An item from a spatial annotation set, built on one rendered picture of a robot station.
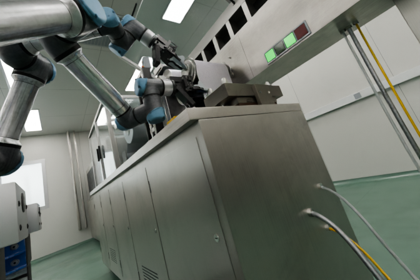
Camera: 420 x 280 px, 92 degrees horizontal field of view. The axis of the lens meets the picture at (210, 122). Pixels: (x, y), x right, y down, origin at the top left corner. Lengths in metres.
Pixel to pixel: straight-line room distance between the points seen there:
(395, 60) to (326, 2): 2.34
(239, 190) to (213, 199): 0.08
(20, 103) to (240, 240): 0.99
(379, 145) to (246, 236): 2.90
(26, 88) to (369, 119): 3.37
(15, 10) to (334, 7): 1.01
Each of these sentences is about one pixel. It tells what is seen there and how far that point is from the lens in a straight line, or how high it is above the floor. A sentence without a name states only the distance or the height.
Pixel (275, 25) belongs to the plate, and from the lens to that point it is 1.19.
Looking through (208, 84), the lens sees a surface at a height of 1.14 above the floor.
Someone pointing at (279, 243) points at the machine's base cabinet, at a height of 0.44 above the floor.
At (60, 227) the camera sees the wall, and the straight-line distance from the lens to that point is 6.30.
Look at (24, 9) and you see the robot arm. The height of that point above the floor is 1.12.
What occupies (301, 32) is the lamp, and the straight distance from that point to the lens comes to 1.10.
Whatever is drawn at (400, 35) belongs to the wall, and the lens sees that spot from 3.39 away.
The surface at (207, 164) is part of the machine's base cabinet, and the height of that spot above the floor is 0.72.
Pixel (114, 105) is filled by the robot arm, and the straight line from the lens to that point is 0.87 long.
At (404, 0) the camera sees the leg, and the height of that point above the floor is 1.10.
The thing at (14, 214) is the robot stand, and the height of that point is 0.72.
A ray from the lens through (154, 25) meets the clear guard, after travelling 1.78.
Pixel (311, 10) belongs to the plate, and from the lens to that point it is 1.11.
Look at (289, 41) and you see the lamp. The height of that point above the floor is 1.18.
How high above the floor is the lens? 0.70
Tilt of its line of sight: 14 degrees up
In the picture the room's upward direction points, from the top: 17 degrees counter-clockwise
